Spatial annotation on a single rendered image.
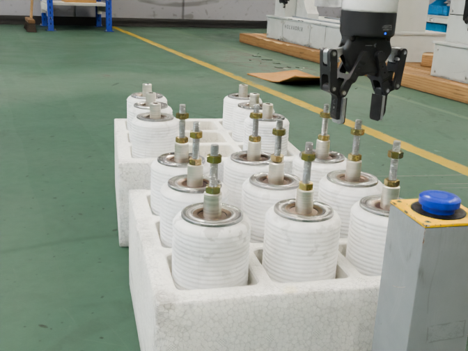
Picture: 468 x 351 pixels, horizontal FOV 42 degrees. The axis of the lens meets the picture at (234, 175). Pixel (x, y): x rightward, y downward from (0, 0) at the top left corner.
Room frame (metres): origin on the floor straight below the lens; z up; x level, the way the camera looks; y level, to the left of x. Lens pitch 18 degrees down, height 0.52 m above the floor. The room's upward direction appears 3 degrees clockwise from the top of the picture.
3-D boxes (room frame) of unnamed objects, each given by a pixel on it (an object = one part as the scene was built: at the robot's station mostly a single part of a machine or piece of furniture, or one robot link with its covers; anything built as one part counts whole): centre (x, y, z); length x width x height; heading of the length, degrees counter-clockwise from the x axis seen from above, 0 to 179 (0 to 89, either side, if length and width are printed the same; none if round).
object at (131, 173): (1.36, 0.08, 0.09); 0.39 x 0.39 x 0.18; 13
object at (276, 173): (0.84, -0.06, 0.26); 0.02 x 0.02 x 0.03
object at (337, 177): (0.87, -0.18, 0.25); 0.08 x 0.08 x 0.01
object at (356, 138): (0.87, -0.18, 0.30); 0.01 x 0.01 x 0.08
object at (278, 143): (0.84, -0.06, 0.30); 0.01 x 0.01 x 0.08
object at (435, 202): (0.58, -0.21, 0.32); 0.04 x 0.04 x 0.02
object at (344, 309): (0.84, -0.06, 0.09); 0.39 x 0.39 x 0.18; 15
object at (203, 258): (0.69, 0.02, 0.16); 0.10 x 0.10 x 0.18
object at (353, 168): (0.87, -0.18, 0.26); 0.02 x 0.02 x 0.03
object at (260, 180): (0.84, -0.06, 0.25); 0.08 x 0.08 x 0.01
